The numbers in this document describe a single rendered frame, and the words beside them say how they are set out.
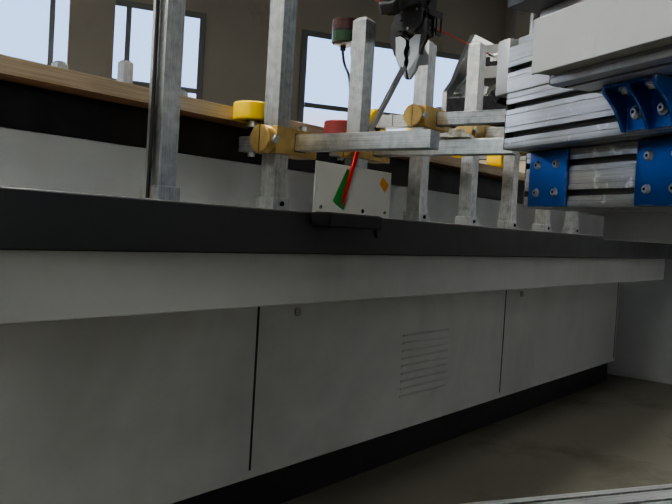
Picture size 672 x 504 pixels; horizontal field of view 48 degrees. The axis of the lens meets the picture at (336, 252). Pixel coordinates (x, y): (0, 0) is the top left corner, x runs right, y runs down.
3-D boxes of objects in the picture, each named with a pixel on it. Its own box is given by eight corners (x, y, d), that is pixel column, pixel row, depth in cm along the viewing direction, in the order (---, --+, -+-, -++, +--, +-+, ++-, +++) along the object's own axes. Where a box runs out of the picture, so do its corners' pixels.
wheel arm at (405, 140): (439, 155, 123) (441, 129, 123) (428, 153, 120) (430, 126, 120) (249, 157, 150) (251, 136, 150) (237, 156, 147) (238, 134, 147)
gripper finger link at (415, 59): (432, 82, 159) (435, 38, 158) (418, 77, 154) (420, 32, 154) (420, 83, 161) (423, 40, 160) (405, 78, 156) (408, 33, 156)
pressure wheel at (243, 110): (269, 163, 152) (272, 106, 152) (273, 160, 144) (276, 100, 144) (229, 160, 150) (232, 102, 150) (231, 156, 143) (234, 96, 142)
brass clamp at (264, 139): (318, 160, 143) (320, 133, 143) (270, 151, 132) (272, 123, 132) (294, 160, 147) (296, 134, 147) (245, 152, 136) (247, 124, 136)
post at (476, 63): (474, 226, 198) (487, 43, 196) (468, 225, 195) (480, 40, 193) (463, 225, 200) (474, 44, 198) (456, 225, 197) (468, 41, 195)
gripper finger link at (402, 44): (420, 83, 161) (423, 40, 160) (405, 78, 156) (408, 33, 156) (407, 84, 163) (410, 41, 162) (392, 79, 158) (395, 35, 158)
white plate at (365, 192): (389, 218, 164) (392, 173, 164) (314, 212, 144) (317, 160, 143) (387, 218, 164) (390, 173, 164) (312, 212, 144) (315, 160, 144)
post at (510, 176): (513, 246, 218) (525, 80, 216) (508, 246, 215) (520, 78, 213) (502, 245, 220) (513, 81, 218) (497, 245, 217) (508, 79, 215)
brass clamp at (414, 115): (451, 133, 182) (453, 112, 182) (422, 125, 171) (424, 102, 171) (429, 133, 186) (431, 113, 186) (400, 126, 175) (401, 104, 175)
